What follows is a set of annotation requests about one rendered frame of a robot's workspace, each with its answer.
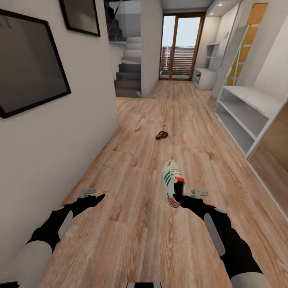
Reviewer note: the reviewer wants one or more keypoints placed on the sandal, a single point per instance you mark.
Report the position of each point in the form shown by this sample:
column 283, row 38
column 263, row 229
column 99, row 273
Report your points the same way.
column 162, row 135

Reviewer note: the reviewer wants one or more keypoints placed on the standing mirror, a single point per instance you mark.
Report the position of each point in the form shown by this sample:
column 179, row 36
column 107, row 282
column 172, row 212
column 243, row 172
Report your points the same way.
column 227, row 63

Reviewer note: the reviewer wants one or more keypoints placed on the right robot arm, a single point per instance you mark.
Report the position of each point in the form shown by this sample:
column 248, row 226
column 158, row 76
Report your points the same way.
column 242, row 269

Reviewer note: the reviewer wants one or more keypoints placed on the gym shoe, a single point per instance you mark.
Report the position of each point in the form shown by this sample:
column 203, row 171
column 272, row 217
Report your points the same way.
column 173, row 182

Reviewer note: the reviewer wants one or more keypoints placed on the stairs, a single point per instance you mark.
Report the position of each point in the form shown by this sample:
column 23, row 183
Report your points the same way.
column 125, row 51

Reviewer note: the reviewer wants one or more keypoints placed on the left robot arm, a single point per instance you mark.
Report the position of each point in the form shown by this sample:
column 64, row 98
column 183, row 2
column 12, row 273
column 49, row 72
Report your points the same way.
column 27, row 267

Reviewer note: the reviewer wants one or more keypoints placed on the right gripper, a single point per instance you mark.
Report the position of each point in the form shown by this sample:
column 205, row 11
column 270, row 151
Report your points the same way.
column 188, row 202

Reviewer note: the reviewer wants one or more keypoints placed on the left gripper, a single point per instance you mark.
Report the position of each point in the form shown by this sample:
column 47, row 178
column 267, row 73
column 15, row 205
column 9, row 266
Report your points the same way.
column 90, row 201

